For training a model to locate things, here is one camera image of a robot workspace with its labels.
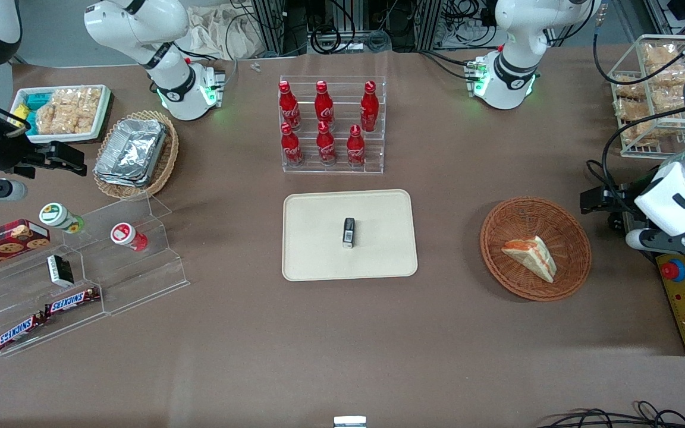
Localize red cola bottle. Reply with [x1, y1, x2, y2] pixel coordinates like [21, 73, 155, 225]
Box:
[280, 122, 304, 166]
[360, 81, 380, 133]
[316, 121, 337, 165]
[314, 81, 335, 130]
[278, 81, 301, 131]
[346, 124, 366, 168]

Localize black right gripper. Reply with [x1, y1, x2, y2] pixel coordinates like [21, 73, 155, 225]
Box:
[0, 128, 88, 179]

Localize coiled black cable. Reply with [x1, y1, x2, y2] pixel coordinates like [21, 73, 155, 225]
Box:
[310, 24, 344, 55]

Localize black and white small box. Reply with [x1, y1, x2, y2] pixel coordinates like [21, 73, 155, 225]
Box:
[46, 254, 75, 288]

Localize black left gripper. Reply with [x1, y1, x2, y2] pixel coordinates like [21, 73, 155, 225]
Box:
[580, 184, 637, 215]

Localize black power cable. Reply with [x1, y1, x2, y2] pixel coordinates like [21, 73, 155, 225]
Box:
[586, 159, 617, 200]

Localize green sunflower lid cup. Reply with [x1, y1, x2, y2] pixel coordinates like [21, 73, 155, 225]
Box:
[39, 203, 85, 234]

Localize snickers chocolate bar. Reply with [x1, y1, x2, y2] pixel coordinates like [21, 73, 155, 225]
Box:
[43, 288, 102, 316]
[0, 313, 49, 353]

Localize red plaid cookie box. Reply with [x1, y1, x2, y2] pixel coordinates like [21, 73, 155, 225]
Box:
[0, 219, 51, 276]

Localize brown wicker basket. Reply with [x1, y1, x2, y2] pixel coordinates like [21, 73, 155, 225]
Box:
[480, 197, 592, 302]

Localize beige plastic tray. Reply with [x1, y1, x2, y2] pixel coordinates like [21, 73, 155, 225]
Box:
[282, 189, 419, 282]

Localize aluminium profile frame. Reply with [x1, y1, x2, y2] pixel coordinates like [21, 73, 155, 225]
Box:
[250, 0, 310, 58]

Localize light wicker basket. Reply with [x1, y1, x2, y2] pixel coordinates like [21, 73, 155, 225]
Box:
[93, 110, 180, 200]

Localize white cloth bag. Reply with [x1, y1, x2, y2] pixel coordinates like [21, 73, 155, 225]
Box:
[187, 5, 267, 61]

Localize clear acrylic bottle rack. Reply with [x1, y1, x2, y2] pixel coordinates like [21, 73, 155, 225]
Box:
[279, 75, 387, 175]

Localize red lid cup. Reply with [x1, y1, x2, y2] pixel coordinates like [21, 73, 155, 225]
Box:
[110, 222, 149, 252]

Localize stacked aluminium foil trays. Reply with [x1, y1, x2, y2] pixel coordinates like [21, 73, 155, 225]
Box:
[94, 119, 168, 188]

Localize clear bag of fried snacks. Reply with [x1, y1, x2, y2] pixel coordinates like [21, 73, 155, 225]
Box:
[614, 98, 652, 120]
[621, 118, 659, 147]
[643, 43, 680, 67]
[613, 76, 646, 99]
[649, 62, 685, 87]
[652, 85, 685, 112]

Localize triangular sandwich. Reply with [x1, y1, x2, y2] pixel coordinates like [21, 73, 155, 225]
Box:
[501, 235, 557, 284]

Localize white rectangular snack tray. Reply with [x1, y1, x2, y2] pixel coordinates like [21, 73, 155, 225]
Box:
[12, 84, 112, 144]

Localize bag of rice crackers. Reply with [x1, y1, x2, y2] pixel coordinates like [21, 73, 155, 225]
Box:
[36, 87, 103, 135]

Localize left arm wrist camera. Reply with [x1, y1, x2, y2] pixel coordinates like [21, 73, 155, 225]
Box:
[625, 229, 685, 257]

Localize white wire basket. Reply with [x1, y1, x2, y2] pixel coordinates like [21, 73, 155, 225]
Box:
[607, 34, 685, 159]

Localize black floor cables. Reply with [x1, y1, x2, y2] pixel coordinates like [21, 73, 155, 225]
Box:
[536, 401, 685, 428]

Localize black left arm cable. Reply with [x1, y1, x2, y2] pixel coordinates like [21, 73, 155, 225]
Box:
[591, 6, 685, 197]

